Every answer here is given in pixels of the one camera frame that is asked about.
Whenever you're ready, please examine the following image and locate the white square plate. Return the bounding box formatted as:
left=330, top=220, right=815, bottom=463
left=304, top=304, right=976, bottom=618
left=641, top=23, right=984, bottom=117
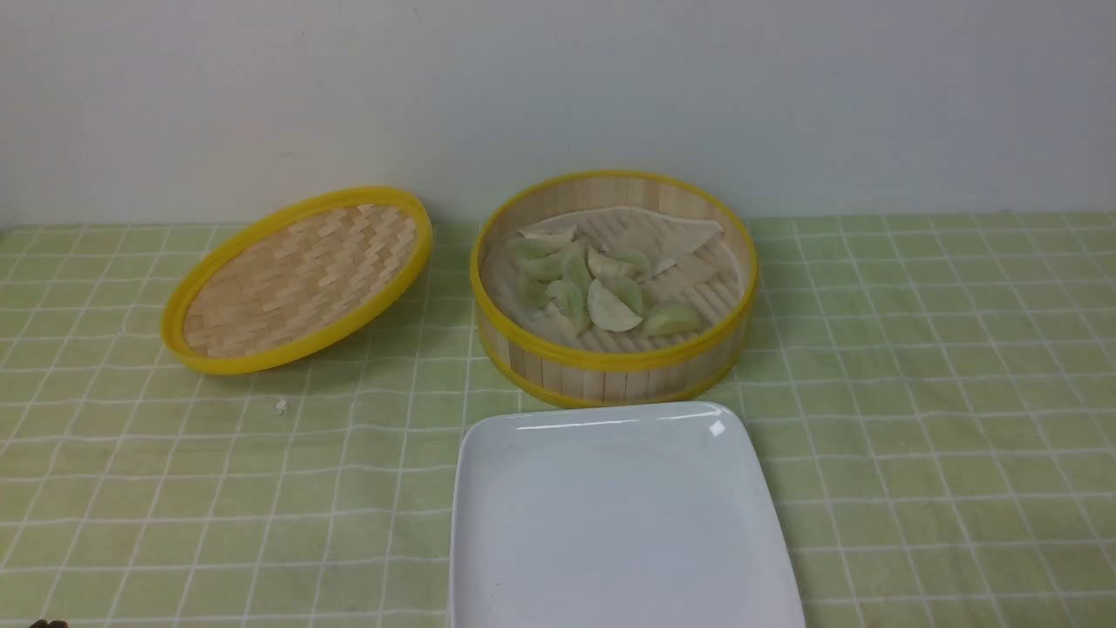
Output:
left=446, top=400, right=806, bottom=627

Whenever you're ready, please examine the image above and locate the green dumpling front left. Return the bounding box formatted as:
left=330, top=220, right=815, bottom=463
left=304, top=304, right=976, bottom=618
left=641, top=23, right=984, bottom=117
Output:
left=545, top=279, right=589, bottom=337

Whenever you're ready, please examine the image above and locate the white dumpling front centre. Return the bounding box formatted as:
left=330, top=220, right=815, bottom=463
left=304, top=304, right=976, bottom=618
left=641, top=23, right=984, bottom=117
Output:
left=587, top=276, right=644, bottom=332

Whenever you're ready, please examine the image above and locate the white dumpling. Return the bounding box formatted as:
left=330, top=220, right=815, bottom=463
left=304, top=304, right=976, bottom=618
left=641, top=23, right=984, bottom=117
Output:
left=652, top=253, right=720, bottom=283
left=587, top=276, right=644, bottom=332

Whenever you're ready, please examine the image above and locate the bamboo steamer basket yellow rim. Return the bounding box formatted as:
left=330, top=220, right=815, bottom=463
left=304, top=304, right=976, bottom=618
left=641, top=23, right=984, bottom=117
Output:
left=470, top=170, right=759, bottom=408

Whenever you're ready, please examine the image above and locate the green dumpling centre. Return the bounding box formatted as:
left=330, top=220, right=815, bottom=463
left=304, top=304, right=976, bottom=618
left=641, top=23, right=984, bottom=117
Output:
left=587, top=247, right=652, bottom=281

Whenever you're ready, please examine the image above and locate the pale dumpling back left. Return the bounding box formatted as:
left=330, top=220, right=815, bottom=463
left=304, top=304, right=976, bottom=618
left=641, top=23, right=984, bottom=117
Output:
left=519, top=225, right=577, bottom=257

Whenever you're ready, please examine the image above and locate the pale green dumpling front right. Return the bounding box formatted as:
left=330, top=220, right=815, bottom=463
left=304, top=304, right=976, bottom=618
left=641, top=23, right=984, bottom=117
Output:
left=643, top=302, right=704, bottom=337

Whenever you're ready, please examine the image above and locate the white steamer liner cloth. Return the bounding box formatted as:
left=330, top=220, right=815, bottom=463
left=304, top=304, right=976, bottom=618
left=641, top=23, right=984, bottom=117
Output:
left=480, top=206, right=745, bottom=354

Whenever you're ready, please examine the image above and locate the white dumpling right back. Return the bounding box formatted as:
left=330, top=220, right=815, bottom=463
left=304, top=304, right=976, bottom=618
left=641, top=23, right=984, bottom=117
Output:
left=652, top=253, right=720, bottom=283

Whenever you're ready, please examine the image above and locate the bamboo steamer lid yellow rim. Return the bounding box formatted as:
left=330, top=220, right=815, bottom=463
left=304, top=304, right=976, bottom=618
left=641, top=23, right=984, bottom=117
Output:
left=160, top=186, right=433, bottom=375

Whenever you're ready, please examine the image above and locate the green checked tablecloth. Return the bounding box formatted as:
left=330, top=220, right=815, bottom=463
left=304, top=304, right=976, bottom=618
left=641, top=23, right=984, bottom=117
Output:
left=1, top=214, right=1115, bottom=627

